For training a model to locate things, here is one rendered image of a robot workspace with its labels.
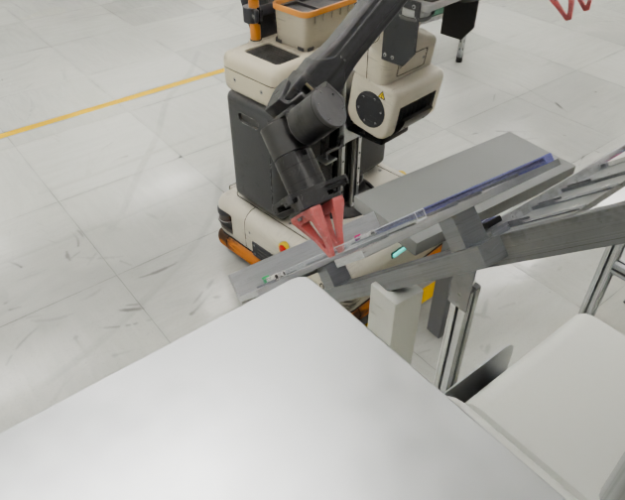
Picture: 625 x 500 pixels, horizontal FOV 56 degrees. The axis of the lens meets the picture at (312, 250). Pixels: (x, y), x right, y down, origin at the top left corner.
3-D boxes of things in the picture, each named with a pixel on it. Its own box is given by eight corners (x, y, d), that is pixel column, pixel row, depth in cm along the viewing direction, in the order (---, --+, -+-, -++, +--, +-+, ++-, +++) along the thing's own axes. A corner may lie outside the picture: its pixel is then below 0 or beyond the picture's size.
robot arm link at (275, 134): (277, 124, 87) (249, 129, 83) (307, 101, 82) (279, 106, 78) (296, 166, 87) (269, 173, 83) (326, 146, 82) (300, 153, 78)
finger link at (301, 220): (371, 239, 82) (343, 178, 82) (329, 258, 79) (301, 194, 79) (349, 249, 88) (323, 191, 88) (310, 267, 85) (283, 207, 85)
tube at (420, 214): (264, 285, 109) (262, 279, 109) (271, 282, 110) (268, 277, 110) (418, 221, 64) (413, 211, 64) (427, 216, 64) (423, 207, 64)
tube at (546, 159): (356, 242, 118) (354, 237, 118) (361, 240, 119) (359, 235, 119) (547, 164, 73) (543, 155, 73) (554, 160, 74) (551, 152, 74)
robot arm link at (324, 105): (316, 122, 92) (275, 86, 88) (368, 85, 84) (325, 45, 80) (296, 178, 85) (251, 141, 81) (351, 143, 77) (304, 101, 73)
